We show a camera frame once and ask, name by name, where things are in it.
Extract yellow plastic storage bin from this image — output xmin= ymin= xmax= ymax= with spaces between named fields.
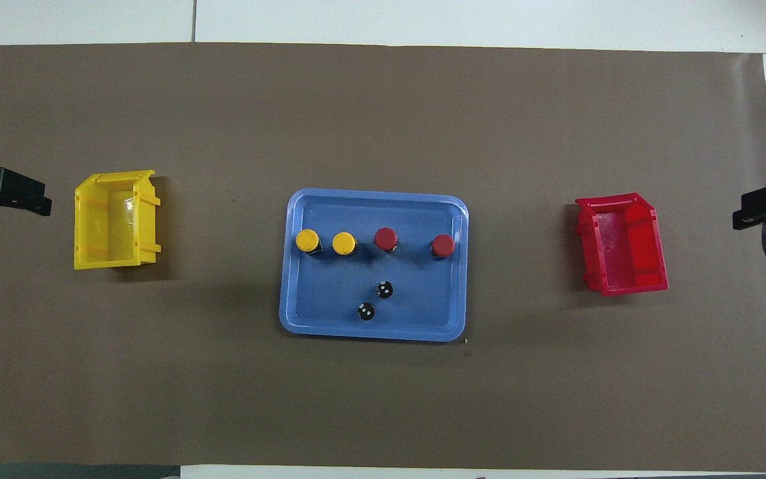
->
xmin=74 ymin=170 xmax=162 ymax=271

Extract red plastic storage bin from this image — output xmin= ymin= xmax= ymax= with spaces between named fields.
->
xmin=574 ymin=193 xmax=670 ymax=297

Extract blue plastic tray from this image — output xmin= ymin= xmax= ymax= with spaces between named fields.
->
xmin=279 ymin=188 xmax=469 ymax=343

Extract brown paper table mat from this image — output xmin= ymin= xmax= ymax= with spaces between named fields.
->
xmin=0 ymin=43 xmax=766 ymax=473

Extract red push button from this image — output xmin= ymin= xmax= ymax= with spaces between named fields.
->
xmin=429 ymin=234 xmax=457 ymax=261
xmin=373 ymin=227 xmax=400 ymax=255

